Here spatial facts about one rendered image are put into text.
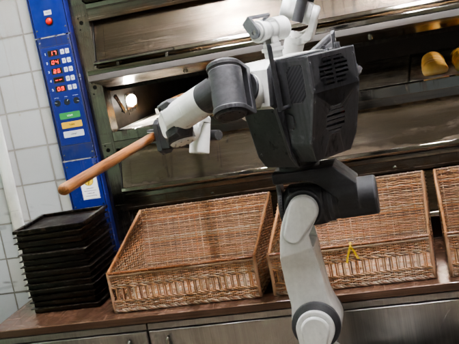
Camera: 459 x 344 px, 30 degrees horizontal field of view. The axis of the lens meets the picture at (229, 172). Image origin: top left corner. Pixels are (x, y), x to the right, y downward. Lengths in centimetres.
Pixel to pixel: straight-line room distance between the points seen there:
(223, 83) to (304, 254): 56
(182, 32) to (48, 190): 88
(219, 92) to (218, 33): 111
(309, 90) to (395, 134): 108
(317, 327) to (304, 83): 70
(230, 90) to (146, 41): 122
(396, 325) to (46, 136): 163
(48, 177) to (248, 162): 86
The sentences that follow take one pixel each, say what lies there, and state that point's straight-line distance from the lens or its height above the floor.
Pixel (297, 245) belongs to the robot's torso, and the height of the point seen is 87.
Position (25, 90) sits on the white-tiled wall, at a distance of 363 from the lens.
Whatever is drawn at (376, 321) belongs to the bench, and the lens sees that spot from 291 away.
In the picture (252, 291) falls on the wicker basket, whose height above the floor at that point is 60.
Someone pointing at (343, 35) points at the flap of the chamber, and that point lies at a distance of 312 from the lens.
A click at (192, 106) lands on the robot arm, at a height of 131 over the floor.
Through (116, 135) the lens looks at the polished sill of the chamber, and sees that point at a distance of 350.
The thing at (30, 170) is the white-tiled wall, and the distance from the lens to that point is 368.
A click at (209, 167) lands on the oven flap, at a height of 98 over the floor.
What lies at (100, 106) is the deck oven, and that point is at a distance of 351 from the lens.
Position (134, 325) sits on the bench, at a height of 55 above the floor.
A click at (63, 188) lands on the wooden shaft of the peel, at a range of 216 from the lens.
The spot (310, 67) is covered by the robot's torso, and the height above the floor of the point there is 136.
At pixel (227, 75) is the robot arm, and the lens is 224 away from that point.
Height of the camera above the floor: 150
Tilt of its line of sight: 9 degrees down
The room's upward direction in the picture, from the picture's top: 11 degrees counter-clockwise
